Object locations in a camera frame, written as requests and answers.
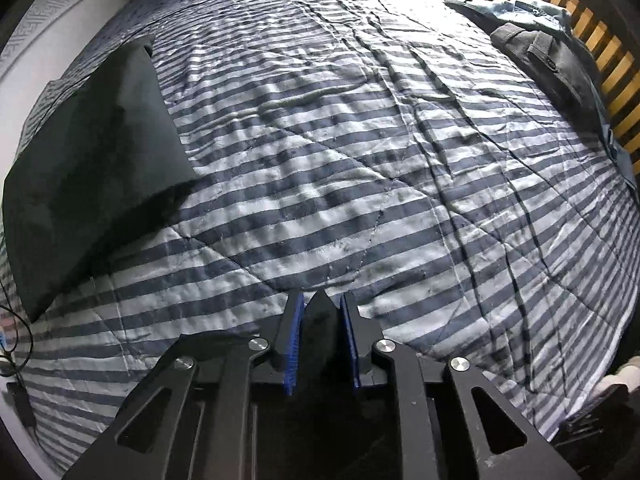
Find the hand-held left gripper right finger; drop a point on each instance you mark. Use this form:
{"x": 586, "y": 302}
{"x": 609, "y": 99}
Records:
{"x": 351, "y": 345}

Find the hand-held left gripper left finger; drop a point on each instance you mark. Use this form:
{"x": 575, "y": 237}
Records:
{"x": 292, "y": 345}

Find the dark pants with pink lining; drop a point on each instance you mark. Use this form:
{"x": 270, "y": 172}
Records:
{"x": 320, "y": 330}

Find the black pants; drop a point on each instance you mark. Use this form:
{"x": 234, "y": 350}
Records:
{"x": 90, "y": 160}

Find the dark grey cargo pants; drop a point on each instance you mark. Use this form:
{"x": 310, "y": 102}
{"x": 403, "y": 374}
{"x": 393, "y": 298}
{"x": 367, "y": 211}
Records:
{"x": 550, "y": 65}

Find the striped blanket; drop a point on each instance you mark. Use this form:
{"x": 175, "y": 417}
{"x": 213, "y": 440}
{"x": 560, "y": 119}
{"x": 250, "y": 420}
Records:
{"x": 350, "y": 160}

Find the wooden slatted headboard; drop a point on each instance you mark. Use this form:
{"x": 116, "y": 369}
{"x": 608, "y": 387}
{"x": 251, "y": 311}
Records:
{"x": 620, "y": 90}

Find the white patterned bed frame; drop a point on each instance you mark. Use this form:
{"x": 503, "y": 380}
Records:
{"x": 45, "y": 25}

